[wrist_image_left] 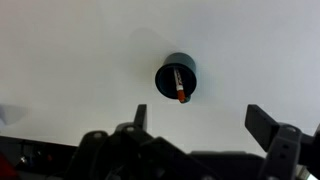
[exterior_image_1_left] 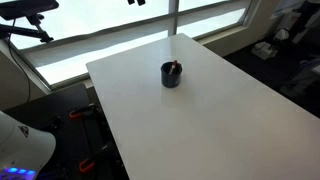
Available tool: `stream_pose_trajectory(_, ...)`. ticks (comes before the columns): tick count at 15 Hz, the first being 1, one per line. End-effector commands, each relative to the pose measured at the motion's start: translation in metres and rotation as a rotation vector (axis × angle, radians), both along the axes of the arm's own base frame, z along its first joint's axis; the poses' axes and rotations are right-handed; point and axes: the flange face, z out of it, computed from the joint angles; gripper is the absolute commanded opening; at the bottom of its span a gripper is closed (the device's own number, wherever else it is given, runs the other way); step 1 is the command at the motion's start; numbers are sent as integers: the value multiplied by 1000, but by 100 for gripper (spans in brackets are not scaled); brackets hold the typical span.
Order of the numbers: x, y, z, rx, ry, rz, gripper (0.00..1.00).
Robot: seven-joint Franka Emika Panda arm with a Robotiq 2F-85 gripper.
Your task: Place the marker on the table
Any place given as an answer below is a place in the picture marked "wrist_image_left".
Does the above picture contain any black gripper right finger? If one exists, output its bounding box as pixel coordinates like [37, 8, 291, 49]
[245, 104, 301, 152]

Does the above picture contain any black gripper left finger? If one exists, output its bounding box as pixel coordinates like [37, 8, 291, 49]
[115, 104, 147, 137]

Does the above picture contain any orange capped white marker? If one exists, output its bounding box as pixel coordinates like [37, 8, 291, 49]
[174, 68, 186, 103]

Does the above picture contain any dark green enamel mug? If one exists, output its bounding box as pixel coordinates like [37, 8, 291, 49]
[155, 52, 197, 103]

